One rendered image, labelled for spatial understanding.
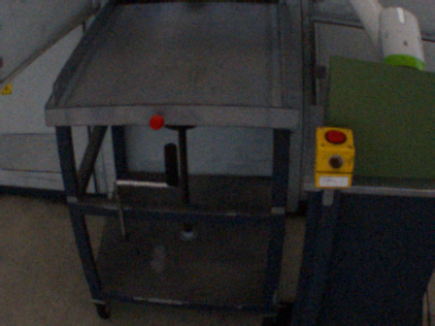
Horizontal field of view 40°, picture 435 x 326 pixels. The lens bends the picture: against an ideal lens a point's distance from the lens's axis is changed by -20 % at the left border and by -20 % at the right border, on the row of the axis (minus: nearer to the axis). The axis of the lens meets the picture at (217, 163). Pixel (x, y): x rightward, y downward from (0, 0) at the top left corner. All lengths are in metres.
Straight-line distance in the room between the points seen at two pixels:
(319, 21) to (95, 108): 0.88
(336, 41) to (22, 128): 1.23
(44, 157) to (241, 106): 1.21
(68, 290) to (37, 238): 0.33
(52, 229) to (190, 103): 1.17
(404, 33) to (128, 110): 0.71
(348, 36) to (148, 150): 0.85
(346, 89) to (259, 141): 1.05
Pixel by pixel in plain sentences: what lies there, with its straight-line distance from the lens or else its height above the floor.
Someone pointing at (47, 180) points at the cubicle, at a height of 0.11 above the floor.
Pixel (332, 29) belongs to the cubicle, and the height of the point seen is 0.78.
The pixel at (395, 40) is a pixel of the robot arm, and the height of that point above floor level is 1.03.
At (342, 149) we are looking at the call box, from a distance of 1.38.
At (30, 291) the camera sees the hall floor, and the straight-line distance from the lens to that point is 2.38.
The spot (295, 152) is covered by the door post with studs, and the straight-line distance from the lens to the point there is 2.49.
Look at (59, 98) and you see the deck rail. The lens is 1.71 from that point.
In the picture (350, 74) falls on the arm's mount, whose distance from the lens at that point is 1.42.
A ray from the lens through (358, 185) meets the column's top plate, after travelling 1.54.
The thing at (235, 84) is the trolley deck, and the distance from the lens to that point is 1.68.
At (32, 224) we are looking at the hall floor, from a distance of 2.67.
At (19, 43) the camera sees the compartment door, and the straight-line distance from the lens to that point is 1.95.
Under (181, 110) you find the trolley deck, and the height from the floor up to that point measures 0.83.
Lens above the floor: 1.67
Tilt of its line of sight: 35 degrees down
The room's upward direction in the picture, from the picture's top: 1 degrees counter-clockwise
